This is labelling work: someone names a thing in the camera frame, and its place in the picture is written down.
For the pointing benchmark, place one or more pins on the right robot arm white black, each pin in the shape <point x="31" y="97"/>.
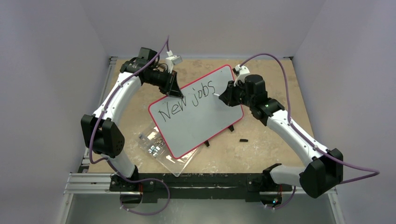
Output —
<point x="322" y="168"/>

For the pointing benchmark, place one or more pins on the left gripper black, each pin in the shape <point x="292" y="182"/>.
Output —
<point x="172" y="83"/>

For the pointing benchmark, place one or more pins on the pink framed whiteboard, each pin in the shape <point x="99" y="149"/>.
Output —
<point x="186" y="123"/>

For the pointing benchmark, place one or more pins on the clear plastic screw box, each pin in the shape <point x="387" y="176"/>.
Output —
<point x="151" y="141"/>

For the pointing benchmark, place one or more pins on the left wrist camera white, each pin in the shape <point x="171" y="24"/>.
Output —
<point x="171" y="60"/>

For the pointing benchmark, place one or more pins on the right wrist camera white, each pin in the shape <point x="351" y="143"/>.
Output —
<point x="241" y="72"/>

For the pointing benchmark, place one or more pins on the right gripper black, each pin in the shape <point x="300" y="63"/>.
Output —
<point x="232" y="94"/>

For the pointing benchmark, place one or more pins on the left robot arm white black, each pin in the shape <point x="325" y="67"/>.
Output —
<point x="101" y="133"/>

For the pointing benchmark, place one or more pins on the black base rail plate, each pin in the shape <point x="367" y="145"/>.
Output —
<point x="249" y="187"/>

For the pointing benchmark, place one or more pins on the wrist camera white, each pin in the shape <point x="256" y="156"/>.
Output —
<point x="241" y="72"/>
<point x="171" y="60"/>

